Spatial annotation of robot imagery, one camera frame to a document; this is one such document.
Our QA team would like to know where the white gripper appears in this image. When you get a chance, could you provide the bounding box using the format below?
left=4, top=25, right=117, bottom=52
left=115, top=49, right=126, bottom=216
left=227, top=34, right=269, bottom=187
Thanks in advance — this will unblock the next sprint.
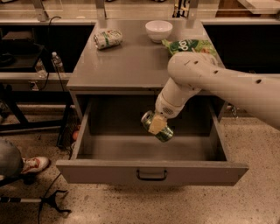
left=148, top=94, right=183, bottom=135

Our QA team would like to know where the green soda can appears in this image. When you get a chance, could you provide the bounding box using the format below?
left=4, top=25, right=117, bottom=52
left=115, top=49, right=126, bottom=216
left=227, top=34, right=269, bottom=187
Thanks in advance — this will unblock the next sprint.
left=141, top=110, right=173, bottom=143

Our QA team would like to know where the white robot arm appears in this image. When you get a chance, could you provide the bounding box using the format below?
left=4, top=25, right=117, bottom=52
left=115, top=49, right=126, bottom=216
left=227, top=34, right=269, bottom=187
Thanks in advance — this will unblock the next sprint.
left=148, top=52, right=280, bottom=135

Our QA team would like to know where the open grey top drawer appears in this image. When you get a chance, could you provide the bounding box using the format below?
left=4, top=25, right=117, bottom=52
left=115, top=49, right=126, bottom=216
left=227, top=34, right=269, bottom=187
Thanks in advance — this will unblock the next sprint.
left=56, top=95, right=248, bottom=186

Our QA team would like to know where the crushed white green can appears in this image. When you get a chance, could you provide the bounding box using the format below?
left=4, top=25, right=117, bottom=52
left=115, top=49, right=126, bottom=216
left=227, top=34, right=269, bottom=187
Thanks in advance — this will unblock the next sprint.
left=94, top=30, right=123, bottom=50

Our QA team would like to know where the grey metal cabinet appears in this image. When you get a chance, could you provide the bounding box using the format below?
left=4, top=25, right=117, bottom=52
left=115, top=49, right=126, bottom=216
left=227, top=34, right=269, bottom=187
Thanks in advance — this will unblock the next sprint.
left=66, top=18, right=236, bottom=123

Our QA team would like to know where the green chip bag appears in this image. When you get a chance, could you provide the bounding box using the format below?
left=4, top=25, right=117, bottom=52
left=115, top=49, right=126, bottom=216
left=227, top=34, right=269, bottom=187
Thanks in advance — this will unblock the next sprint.
left=161, top=39, right=217, bottom=57

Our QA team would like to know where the white bowl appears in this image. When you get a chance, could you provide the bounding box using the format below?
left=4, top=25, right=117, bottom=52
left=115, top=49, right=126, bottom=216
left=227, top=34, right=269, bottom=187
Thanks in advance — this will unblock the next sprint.
left=145, top=20, right=173, bottom=43

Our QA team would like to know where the clear water bottle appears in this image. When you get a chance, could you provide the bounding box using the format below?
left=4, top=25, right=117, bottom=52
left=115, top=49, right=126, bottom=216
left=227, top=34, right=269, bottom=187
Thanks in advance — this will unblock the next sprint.
left=52, top=52, right=65, bottom=74

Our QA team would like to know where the white red sneaker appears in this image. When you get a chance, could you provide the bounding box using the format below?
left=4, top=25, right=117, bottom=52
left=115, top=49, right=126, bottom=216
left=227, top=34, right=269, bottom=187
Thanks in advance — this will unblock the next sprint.
left=21, top=157, right=50, bottom=174

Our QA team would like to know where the black reacher grabber tool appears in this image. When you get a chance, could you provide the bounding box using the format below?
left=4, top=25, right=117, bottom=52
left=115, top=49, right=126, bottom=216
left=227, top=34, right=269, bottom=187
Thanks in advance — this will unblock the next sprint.
left=0, top=190, right=72, bottom=214

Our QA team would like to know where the black side table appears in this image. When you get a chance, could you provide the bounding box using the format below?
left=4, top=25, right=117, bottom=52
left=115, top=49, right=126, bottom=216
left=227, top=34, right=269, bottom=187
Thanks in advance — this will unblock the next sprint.
left=0, top=29, right=74, bottom=135

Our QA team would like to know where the blue jeans leg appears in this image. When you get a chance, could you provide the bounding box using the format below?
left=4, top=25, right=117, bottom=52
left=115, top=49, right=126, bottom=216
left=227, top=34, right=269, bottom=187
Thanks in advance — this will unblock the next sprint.
left=0, top=140, right=23, bottom=180

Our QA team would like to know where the black drawer handle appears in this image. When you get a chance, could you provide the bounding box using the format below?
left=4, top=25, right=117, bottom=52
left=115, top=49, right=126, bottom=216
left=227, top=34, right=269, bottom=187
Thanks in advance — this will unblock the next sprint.
left=136, top=170, right=168, bottom=181

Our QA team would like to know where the black cable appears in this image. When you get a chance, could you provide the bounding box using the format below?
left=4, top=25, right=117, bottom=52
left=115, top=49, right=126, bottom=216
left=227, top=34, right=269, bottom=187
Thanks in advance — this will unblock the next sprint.
left=37, top=15, right=63, bottom=91

